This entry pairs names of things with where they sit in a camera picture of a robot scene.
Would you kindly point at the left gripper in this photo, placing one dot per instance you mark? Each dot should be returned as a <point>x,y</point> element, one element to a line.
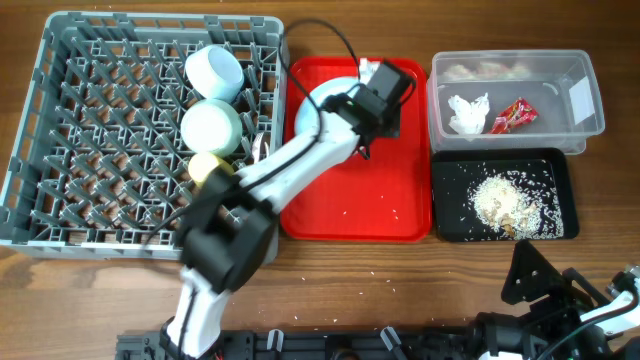
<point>396,131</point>

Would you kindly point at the light blue plate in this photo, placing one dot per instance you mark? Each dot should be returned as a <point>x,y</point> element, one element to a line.
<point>307,117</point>

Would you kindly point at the white napkin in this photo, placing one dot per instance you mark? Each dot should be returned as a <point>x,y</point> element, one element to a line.
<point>469,117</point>

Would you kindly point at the white plastic fork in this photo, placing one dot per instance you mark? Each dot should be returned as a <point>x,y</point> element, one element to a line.
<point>257,146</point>

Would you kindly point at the red snack wrapper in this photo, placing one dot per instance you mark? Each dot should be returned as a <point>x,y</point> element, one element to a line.
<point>517,114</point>

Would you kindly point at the light green small bowl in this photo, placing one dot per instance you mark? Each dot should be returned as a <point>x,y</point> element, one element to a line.
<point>211,126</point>

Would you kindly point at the light blue bowl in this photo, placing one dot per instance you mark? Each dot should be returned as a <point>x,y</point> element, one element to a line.
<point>215,73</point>

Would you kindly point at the rice food scraps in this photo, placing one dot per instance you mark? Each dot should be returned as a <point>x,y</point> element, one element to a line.
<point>512,205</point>

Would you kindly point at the yellow plastic cup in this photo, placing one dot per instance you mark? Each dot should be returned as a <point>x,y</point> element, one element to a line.
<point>202,164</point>

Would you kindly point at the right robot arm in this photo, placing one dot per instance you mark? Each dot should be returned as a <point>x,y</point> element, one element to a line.
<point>568,317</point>

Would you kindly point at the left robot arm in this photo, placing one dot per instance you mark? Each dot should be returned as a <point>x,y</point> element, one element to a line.
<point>227,230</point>

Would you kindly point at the clear plastic waste bin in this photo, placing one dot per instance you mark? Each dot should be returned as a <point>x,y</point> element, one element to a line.
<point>560,85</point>

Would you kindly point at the black waste tray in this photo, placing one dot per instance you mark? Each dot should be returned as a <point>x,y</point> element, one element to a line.
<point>453,171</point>

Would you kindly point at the grey plastic dishwasher rack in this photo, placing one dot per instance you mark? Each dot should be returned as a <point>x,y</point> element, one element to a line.
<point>98,161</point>

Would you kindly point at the red plastic serving tray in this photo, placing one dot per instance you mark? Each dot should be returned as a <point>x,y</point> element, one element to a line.
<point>386,198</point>

